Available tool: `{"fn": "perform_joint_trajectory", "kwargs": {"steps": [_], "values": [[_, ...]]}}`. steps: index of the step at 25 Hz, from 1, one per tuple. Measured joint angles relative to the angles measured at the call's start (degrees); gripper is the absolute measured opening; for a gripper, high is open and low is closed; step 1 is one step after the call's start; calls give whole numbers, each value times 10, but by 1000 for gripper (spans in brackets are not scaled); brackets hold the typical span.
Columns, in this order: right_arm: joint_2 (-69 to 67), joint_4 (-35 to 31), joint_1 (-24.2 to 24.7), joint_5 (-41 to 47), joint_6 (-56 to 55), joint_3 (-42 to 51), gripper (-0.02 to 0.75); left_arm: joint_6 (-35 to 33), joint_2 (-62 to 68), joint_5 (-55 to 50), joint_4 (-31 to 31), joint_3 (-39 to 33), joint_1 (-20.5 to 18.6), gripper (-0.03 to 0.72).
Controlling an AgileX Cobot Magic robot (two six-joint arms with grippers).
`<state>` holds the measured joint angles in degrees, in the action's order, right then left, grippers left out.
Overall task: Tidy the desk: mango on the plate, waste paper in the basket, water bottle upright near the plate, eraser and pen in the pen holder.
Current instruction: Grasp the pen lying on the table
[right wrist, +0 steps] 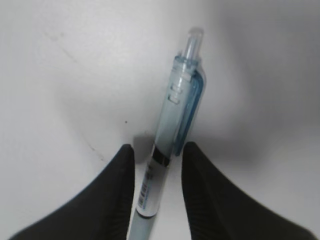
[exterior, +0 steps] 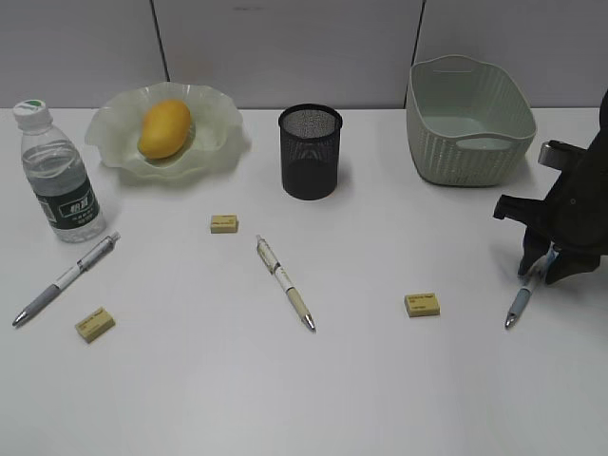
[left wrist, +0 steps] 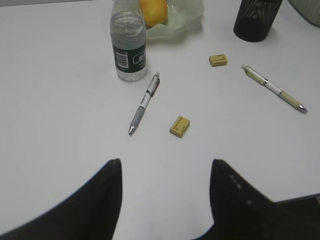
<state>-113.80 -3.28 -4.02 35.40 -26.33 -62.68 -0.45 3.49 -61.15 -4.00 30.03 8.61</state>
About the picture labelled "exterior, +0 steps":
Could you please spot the grey and white pen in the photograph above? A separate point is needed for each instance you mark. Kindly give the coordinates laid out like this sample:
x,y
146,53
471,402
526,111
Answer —
x,y
52,291

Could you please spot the pale green woven basket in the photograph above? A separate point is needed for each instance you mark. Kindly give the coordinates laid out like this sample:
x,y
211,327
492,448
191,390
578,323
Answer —
x,y
468,122

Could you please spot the black mesh pen holder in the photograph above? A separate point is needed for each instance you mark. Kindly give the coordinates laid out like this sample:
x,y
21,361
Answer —
x,y
309,150

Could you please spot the beige and white pen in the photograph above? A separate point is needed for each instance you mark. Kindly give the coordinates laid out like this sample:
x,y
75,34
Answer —
x,y
276,269

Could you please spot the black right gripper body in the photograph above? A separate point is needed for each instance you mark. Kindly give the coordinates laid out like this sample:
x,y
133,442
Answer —
x,y
573,214

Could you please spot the translucent green wavy plate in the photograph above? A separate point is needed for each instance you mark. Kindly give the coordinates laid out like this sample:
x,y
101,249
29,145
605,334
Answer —
x,y
214,137

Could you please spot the blue and white pen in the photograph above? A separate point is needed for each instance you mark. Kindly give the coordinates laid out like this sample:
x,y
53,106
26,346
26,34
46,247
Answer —
x,y
529,284

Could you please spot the yellow eraser right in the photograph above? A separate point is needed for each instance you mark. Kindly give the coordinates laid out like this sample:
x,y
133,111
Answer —
x,y
418,305

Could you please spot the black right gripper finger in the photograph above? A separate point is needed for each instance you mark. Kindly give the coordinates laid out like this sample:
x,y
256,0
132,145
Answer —
x,y
535,245
571,261

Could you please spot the yellow eraser near bottle cap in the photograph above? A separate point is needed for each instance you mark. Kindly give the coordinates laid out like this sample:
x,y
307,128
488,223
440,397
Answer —
x,y
224,224

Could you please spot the yellow mango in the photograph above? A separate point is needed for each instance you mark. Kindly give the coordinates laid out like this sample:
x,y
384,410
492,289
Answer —
x,y
165,129

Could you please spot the clear water bottle green label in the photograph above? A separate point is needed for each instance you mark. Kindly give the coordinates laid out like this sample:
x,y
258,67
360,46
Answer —
x,y
57,175

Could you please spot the yellow eraser front left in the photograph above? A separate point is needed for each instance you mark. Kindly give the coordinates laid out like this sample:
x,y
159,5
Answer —
x,y
95,324

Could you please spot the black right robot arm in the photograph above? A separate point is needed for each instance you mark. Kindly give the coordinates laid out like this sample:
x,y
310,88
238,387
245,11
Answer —
x,y
602,119

